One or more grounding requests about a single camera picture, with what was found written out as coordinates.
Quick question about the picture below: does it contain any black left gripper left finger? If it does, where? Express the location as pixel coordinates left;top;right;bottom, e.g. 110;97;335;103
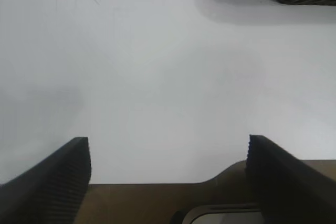
0;136;92;224

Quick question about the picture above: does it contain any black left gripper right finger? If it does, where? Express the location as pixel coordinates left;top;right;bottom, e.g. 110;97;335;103
245;134;336;224

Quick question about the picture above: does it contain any dark rounded base frame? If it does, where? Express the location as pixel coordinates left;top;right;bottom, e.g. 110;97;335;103
172;202;266;224

